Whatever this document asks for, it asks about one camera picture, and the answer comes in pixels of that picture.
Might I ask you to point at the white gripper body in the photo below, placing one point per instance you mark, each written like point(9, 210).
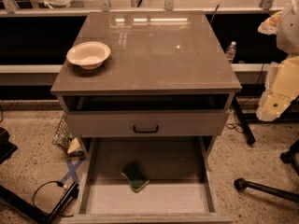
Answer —
point(290, 32)

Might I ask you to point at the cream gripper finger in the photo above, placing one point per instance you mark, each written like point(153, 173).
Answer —
point(270, 25)
point(271, 106)

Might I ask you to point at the green yellow sponge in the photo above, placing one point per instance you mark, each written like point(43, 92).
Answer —
point(133, 174)

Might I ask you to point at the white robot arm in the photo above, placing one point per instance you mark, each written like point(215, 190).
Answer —
point(287, 34)

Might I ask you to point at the open middle drawer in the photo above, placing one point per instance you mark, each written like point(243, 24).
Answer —
point(179, 189)

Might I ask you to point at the grey drawer cabinet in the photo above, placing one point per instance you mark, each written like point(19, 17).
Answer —
point(159, 61)

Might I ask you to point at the closed upper drawer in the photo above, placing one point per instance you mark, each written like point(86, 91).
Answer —
point(171, 123)

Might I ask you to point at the black table leg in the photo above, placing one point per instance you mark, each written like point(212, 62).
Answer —
point(243, 122)

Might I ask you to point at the clear plastic water bottle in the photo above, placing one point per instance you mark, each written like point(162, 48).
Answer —
point(231, 51)

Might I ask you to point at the black chair base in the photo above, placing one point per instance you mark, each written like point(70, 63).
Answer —
point(291, 157)

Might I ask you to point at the white bowl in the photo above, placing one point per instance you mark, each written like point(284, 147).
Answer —
point(88, 55)

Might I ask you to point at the blue tape cross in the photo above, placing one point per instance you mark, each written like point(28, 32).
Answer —
point(72, 171)

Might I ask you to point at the black stand leg left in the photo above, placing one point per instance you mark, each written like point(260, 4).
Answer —
point(14, 202)

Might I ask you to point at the black drawer handle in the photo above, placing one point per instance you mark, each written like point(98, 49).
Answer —
point(146, 130)

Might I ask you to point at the wire mesh basket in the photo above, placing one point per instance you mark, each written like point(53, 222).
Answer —
point(66, 141)

